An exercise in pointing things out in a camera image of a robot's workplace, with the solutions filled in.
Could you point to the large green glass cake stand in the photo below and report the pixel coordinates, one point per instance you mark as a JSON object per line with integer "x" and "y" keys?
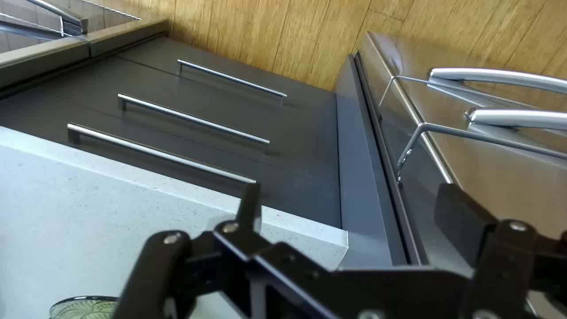
{"x": 82, "y": 309}

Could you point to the deep dark grey drawer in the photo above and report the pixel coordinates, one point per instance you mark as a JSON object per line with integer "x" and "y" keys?
{"x": 196, "y": 119}
{"x": 233, "y": 78}

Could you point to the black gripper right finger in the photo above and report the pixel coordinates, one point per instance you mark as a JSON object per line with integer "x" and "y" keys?
{"x": 502, "y": 259}

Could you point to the shallow dark grey drawer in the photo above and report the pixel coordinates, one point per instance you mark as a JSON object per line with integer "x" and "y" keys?
{"x": 160, "y": 155}

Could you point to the stainless steel refrigerator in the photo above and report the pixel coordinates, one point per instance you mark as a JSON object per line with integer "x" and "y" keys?
{"x": 502, "y": 178}

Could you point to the stainless steel gas stove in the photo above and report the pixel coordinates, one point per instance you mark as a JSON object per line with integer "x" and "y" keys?
{"x": 24, "y": 36}

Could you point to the dark grey tall panel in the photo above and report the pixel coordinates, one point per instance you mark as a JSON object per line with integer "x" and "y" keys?
{"x": 360, "y": 178}

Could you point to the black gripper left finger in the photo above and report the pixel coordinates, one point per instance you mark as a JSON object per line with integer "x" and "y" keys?
{"x": 160, "y": 272}

